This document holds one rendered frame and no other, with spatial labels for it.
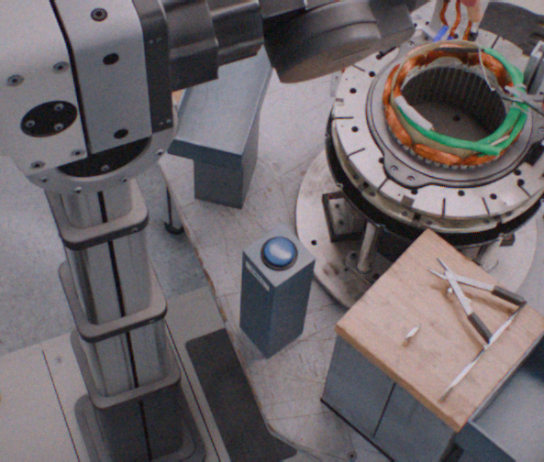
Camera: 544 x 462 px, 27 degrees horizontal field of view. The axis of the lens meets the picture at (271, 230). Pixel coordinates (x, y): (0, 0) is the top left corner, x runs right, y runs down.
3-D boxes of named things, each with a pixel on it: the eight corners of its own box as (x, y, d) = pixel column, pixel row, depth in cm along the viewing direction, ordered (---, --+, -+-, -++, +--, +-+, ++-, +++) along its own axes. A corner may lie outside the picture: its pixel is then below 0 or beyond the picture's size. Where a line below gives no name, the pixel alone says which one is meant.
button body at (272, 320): (273, 300, 173) (283, 222, 151) (303, 333, 170) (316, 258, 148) (238, 325, 170) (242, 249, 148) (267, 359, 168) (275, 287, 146)
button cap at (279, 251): (281, 235, 149) (282, 231, 149) (300, 256, 148) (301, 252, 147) (258, 250, 148) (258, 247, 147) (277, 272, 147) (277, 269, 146)
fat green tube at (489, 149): (500, 156, 144) (504, 148, 143) (484, 176, 143) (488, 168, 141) (405, 98, 148) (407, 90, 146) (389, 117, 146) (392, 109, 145)
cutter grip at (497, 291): (521, 302, 141) (525, 297, 140) (519, 307, 141) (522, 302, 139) (493, 289, 142) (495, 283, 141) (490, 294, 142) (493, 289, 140)
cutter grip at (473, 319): (491, 340, 139) (494, 335, 137) (485, 343, 138) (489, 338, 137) (471, 315, 140) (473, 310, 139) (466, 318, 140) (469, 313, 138)
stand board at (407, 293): (546, 328, 144) (550, 321, 142) (457, 433, 137) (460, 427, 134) (425, 236, 150) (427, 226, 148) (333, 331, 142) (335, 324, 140)
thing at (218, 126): (215, 111, 189) (215, 1, 164) (276, 126, 188) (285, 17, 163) (172, 235, 177) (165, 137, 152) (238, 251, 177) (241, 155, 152)
